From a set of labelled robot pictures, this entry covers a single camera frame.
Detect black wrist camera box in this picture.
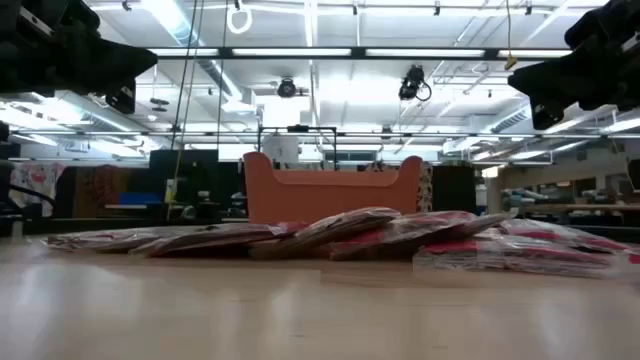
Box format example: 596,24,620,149
103,77,138,116
530,93,567,132

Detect black metal frame cart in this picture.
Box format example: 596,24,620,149
256,124,339,171

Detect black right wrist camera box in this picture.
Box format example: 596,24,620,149
530,93,567,132

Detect black cabinet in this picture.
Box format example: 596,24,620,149
431,164,477,212

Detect brown patterned cloth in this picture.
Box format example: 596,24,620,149
72,164,132,219

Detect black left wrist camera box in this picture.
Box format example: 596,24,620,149
103,77,138,116

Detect black table edge rail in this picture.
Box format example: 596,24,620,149
22,216,251,237

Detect dotted patterned cloth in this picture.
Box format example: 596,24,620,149
417,160,434,214

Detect black overhead camera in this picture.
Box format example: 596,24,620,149
397,64,433,103

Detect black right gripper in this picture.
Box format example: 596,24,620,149
506,0,629,112

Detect long wooden workbench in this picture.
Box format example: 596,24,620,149
483,162,640,229

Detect thin black frame rail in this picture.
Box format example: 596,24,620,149
0,129,640,140

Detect yellow hanging cord plug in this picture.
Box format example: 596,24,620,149
503,0,519,72

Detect yellow cord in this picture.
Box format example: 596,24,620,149
166,144,184,221

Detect orange plastic basket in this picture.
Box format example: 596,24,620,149
243,151,424,225

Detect blue box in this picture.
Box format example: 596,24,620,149
117,191,165,207

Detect black arm base cable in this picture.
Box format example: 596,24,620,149
5,183,57,217

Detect black frame light bar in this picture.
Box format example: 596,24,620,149
147,46,575,62

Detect round black ceiling fixture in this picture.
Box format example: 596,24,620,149
276,76,298,99

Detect floral patterned cloth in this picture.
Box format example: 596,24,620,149
9,161,67,217

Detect white cable loop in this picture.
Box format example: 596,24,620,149
225,0,254,36

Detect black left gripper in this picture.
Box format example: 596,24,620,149
24,0,159,99

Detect black hanging cable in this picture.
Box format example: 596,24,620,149
215,0,230,151
169,0,200,150

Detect white box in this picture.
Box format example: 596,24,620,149
262,135,300,164

